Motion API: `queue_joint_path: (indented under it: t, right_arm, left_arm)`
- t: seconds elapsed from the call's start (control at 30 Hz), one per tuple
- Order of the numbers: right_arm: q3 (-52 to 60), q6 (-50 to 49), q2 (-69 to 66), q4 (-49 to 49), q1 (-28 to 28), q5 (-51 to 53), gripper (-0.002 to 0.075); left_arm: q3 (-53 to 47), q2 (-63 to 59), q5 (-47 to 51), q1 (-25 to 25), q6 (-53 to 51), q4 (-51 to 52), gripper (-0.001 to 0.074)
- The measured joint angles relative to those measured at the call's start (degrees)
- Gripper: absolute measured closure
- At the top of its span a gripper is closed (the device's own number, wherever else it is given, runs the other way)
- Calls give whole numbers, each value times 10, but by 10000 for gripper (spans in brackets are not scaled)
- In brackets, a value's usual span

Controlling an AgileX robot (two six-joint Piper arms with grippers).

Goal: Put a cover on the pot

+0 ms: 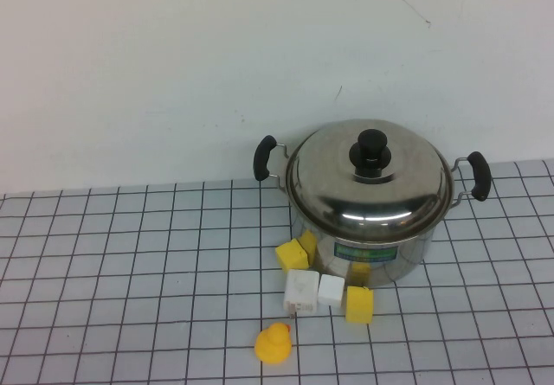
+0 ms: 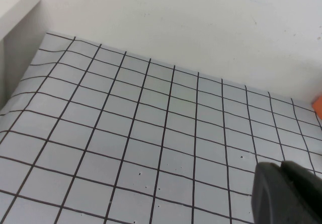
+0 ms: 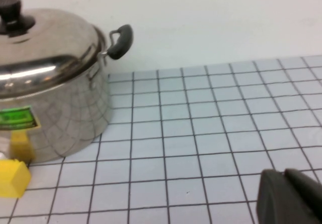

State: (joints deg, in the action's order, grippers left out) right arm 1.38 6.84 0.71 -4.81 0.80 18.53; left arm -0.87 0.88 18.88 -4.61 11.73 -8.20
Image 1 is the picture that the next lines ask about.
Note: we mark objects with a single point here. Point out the stainless steel lid black knob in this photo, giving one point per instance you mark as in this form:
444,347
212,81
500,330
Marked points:
324,186

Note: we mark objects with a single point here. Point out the yellow foam cube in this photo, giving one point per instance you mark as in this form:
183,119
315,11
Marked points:
292,255
359,305

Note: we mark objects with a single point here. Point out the white foam cube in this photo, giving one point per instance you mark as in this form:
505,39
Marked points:
331,290

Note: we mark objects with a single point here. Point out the yellow rubber duck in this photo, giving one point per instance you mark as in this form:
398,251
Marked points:
272,346

